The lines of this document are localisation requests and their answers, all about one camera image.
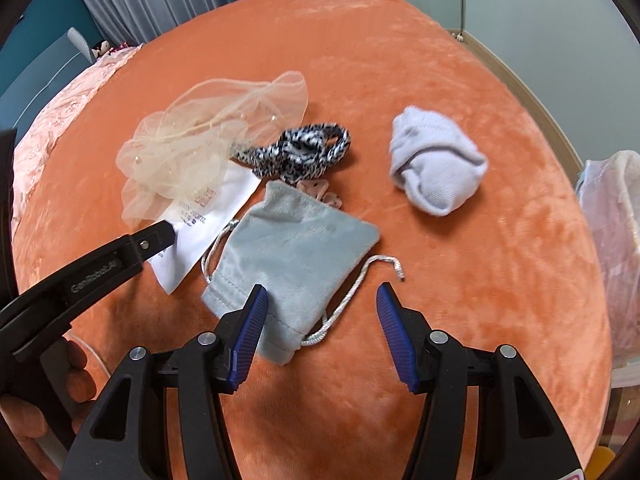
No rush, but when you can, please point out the round waste bin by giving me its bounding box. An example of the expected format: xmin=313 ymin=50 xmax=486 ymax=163
xmin=575 ymin=150 xmax=640 ymax=391

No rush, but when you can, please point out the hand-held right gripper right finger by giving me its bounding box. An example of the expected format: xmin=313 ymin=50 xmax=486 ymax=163
xmin=376 ymin=282 xmax=583 ymax=480

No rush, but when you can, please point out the pink hair clip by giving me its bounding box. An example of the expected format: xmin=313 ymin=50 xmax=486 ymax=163
xmin=295 ymin=179 xmax=345 ymax=209

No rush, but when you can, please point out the bed with orange blanket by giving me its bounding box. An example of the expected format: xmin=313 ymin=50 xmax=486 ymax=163
xmin=10 ymin=0 xmax=613 ymax=480

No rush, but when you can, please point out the person's left hand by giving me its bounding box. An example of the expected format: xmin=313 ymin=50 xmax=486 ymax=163
xmin=0 ymin=337 xmax=97 ymax=480

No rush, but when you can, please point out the yellow stool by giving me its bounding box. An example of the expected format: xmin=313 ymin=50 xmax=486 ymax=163
xmin=582 ymin=445 xmax=618 ymax=478

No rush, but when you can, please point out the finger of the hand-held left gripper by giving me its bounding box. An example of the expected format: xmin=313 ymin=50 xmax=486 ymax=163
xmin=0 ymin=219 xmax=179 ymax=362
xmin=0 ymin=129 xmax=19 ymax=246

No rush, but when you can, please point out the white plastic bin liner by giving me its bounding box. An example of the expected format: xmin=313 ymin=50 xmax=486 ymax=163
xmin=574 ymin=150 xmax=640 ymax=368

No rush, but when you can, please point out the white paper packet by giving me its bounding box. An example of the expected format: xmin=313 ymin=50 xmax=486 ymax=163
xmin=149 ymin=162 xmax=262 ymax=295

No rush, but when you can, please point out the beige tulle mesh cloth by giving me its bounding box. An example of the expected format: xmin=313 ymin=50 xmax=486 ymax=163
xmin=116 ymin=71 xmax=309 ymax=228

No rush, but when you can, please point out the grey drawstring pouch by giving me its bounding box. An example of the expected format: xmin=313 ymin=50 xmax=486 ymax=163
xmin=201 ymin=180 xmax=406 ymax=365

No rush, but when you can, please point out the white sock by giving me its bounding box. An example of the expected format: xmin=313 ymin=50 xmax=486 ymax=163
xmin=389 ymin=106 xmax=488 ymax=217

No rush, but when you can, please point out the leopard print hair band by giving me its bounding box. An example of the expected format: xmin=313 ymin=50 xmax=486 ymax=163
xmin=231 ymin=122 xmax=351 ymax=184

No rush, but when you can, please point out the grey blue padded headboard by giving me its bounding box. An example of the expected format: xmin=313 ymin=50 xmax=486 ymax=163
xmin=0 ymin=27 xmax=96 ymax=133

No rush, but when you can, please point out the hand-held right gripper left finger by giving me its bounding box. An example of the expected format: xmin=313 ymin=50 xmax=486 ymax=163
xmin=60 ymin=283 xmax=271 ymax=480

